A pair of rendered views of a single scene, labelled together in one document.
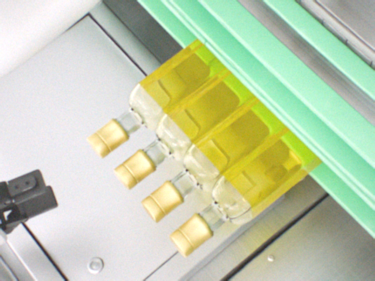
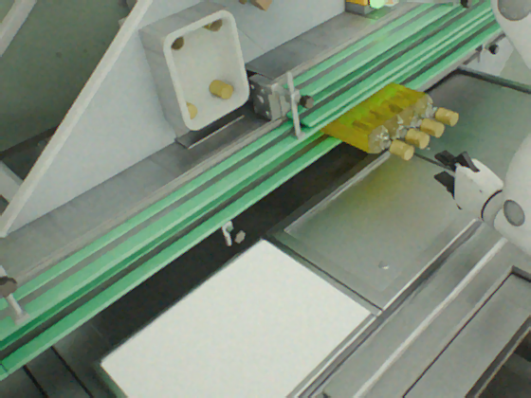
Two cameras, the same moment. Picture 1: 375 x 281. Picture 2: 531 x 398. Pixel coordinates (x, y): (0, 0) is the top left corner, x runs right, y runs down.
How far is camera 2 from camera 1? 141 cm
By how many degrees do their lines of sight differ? 64
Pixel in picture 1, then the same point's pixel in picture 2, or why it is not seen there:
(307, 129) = (388, 71)
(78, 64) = (326, 228)
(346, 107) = (389, 38)
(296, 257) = not seen: hidden behind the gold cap
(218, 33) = (338, 100)
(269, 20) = (346, 60)
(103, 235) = (442, 194)
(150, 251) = not seen: hidden behind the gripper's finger
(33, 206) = (448, 178)
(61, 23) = not seen: outside the picture
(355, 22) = (349, 34)
